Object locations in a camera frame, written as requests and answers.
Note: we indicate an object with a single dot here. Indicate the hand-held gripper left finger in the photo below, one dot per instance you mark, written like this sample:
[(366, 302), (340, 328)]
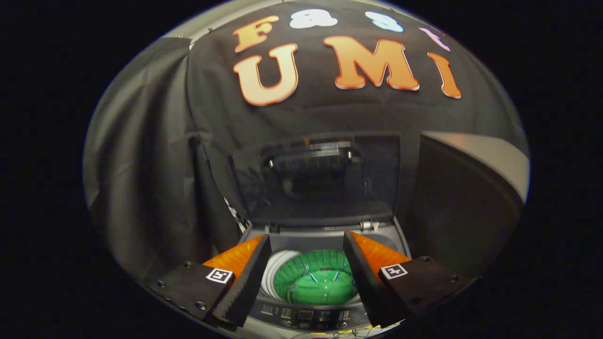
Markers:
[(240, 294)]

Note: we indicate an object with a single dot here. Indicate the gray washing machine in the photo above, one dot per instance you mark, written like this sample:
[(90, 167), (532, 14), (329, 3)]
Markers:
[(306, 318)]

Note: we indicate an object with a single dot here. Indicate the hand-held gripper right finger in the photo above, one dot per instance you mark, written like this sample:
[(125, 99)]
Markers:
[(370, 287)]

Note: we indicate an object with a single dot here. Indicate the green polo shirt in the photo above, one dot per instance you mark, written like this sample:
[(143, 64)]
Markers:
[(320, 287)]

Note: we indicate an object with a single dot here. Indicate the black backdrop cloth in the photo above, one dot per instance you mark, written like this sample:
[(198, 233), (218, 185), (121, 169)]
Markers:
[(155, 165)]

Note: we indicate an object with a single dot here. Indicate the gray metal cabinet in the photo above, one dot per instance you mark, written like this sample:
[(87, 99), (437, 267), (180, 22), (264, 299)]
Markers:
[(461, 202)]

